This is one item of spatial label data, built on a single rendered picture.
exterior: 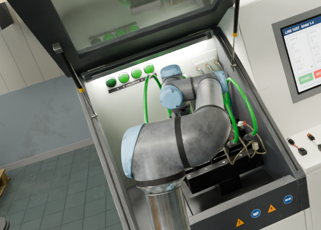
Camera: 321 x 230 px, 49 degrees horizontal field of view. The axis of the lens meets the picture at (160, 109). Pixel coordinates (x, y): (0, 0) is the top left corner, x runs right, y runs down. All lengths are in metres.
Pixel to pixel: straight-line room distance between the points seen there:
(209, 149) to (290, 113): 0.88
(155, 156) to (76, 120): 3.43
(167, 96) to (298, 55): 0.68
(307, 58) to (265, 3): 0.29
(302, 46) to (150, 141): 1.00
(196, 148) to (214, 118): 0.08
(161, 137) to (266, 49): 0.87
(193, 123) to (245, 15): 0.82
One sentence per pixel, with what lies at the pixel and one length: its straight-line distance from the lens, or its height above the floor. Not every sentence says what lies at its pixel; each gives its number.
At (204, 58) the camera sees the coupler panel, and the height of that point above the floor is 1.33.
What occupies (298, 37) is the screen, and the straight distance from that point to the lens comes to 1.59.
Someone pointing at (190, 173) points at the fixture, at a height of 0.98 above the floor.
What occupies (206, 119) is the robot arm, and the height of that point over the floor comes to 1.49.
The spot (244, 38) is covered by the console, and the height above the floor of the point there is 1.43.
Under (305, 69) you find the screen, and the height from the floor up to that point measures 1.23.
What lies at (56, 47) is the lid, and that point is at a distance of 1.16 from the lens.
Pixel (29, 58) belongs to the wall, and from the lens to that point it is 3.99.
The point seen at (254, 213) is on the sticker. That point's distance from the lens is 1.41.
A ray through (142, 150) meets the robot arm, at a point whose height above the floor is 1.48.
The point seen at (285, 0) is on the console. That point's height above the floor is 1.51.
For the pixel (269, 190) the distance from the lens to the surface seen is 1.39.
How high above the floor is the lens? 1.85
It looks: 24 degrees down
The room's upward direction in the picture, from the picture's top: 17 degrees counter-clockwise
